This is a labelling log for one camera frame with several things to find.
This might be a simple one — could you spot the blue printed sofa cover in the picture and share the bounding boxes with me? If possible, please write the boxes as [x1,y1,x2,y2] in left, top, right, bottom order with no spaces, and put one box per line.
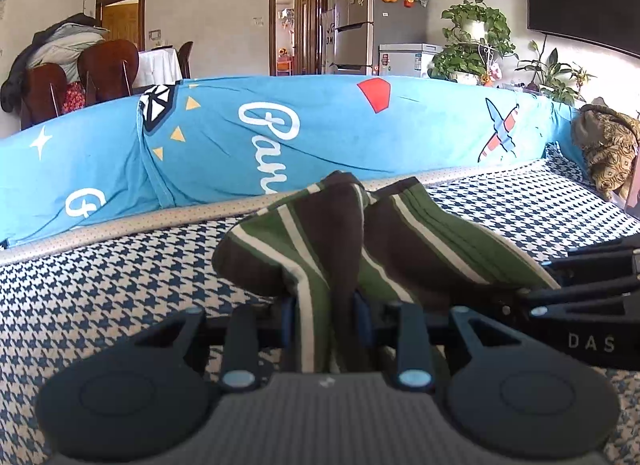
[0,75,591,246]

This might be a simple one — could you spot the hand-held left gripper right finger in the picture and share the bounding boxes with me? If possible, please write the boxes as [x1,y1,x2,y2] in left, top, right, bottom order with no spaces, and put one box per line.
[352,290,523,391]

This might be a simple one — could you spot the brown wooden chair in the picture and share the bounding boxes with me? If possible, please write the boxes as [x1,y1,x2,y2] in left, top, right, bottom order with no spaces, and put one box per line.
[78,40,140,106]
[20,62,68,128]

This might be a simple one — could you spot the dark wooden chair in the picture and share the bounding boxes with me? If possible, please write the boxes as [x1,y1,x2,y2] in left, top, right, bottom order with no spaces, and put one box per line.
[177,41,194,81]

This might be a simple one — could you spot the green brown striped t-shirt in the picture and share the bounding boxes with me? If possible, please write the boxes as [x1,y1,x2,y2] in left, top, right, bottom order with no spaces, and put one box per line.
[212,170,561,376]

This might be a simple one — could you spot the wooden door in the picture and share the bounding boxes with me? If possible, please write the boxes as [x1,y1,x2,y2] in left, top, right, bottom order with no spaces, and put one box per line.
[95,0,147,53]

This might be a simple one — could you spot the houndstooth sofa mat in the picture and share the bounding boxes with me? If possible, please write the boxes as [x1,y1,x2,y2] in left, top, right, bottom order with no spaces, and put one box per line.
[0,142,640,465]

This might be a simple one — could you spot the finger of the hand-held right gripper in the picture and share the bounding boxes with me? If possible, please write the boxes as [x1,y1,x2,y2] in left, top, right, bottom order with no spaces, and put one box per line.
[517,289,640,316]
[542,236,640,291]

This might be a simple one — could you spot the slender leafy potted plant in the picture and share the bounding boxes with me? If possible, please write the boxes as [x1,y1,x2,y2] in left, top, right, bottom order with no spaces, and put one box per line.
[515,40,596,106]

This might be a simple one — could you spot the silver refrigerator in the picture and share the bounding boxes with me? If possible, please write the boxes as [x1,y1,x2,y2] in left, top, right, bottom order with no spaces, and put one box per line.
[320,0,428,77]

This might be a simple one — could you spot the bushy green potted plant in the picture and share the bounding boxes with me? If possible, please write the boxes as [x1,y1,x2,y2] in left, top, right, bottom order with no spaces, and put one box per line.
[428,0,518,87]

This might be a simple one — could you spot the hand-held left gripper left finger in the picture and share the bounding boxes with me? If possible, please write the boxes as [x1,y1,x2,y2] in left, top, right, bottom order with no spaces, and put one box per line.
[132,295,297,392]

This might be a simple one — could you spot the red floral cloth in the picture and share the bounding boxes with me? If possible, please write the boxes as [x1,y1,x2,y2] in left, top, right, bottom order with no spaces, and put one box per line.
[61,81,87,115]

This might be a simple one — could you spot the table with white tablecloth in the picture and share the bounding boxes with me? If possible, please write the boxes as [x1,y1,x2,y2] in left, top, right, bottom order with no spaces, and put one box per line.
[132,48,183,88]

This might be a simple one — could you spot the pile of coats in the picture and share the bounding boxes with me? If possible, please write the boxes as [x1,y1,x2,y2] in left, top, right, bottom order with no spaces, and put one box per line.
[0,12,108,113]

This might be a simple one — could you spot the black television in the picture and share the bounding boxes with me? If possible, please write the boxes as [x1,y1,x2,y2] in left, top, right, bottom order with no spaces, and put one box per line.
[525,0,640,58]

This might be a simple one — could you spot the wooden doorway frame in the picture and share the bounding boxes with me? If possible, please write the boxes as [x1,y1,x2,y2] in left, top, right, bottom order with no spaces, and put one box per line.
[269,0,329,78]

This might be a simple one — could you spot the white chest freezer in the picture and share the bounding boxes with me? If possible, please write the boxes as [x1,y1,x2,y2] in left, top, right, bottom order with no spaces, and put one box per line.
[378,42,443,80]

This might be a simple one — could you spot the brown patterned cloth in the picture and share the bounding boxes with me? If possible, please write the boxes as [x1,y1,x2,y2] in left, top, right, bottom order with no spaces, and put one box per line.
[570,98,640,203]

